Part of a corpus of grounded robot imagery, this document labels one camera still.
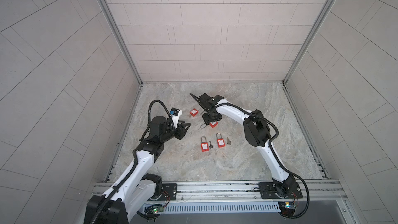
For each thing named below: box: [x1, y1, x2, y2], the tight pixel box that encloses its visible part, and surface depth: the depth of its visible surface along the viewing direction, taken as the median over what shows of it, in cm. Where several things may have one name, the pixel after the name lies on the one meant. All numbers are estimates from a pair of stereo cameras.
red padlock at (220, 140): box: [216, 132, 226, 148], surface depth 88 cm
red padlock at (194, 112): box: [189, 108, 199, 117], surface depth 101 cm
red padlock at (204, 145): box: [201, 135, 209, 152], surface depth 86 cm
